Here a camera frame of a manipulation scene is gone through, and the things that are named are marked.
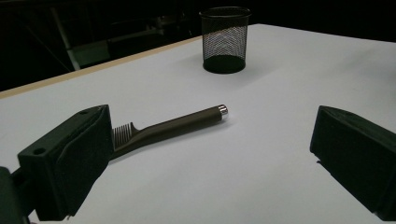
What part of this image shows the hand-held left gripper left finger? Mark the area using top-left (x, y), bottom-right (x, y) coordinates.
top-left (17, 104), bottom-right (115, 222)

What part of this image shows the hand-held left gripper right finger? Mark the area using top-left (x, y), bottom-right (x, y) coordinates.
top-left (309, 105), bottom-right (396, 222)

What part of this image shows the brown comb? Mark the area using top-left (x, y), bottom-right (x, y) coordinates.
top-left (110, 104), bottom-right (230, 161)

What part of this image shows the black mesh pen holder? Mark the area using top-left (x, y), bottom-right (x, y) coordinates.
top-left (199, 6), bottom-right (252, 75)

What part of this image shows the white metal stand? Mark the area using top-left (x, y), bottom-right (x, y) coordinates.
top-left (50, 7), bottom-right (112, 71)

